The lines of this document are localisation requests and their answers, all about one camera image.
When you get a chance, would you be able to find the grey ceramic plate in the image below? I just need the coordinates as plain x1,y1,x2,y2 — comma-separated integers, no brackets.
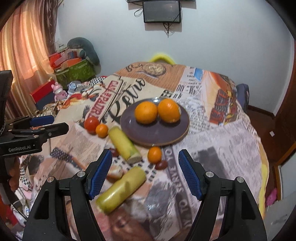
120,97,190,147

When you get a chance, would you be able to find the large orange left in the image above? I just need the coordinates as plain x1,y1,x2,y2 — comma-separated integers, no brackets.
134,101,158,125

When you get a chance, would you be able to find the dark red jujube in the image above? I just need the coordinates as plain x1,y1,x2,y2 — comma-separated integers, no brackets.
155,160,168,170
109,148,120,157

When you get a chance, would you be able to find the large orange right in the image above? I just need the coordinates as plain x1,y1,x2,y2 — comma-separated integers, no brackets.
158,99,181,123

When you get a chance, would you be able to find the monitor power cable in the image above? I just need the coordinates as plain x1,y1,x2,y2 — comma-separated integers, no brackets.
133,6,181,38

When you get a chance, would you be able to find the red tomato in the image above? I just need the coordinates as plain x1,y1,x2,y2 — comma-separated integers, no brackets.
84,116,100,135

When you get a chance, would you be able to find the yellow foam chair back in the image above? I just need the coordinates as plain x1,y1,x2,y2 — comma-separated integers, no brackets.
149,53,175,65

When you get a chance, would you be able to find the green storage box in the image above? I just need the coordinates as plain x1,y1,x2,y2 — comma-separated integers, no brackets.
56,59,95,89

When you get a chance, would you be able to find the large orange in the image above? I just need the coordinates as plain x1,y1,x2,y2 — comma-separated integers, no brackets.
158,99,181,123
134,101,158,125

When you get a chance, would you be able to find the pink bear figurine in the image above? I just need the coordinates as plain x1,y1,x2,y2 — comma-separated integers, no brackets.
51,82,68,101

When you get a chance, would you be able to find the small black wall monitor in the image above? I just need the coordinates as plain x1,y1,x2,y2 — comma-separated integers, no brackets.
142,1,181,23

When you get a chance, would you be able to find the orange striped curtain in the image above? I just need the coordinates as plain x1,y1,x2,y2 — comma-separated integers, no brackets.
1,1,59,119

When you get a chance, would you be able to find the red gift box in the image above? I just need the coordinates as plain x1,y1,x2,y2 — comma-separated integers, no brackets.
30,79,56,103

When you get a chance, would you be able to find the dark blue bag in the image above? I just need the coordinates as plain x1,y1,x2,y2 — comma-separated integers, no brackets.
236,83,249,113

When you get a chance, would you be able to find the retro printed tablecloth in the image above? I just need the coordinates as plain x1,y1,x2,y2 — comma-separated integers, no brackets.
18,61,270,241

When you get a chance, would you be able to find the peeled pomelo segment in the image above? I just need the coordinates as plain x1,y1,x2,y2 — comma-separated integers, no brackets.
107,164,123,180

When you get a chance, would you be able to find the small tangerine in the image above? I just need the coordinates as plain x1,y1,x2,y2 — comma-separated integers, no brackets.
147,147,162,164
95,123,108,138

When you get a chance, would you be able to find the left human hand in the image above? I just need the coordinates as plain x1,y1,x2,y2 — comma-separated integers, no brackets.
9,157,20,192

